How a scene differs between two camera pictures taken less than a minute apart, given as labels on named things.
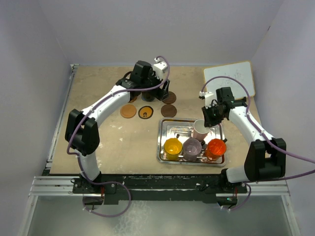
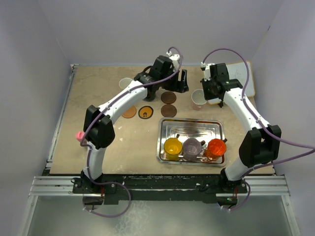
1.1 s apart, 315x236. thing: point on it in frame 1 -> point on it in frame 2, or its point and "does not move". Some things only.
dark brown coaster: [169, 110] does not move
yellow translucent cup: [173, 147] does not move
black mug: [148, 96] does not move
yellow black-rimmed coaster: [145, 112] does not move
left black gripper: [162, 93] -> [180, 86]
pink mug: [200, 131] -> [198, 99]
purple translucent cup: [192, 147] does not move
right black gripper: [209, 122] -> [207, 96]
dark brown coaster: [171, 99] does not move
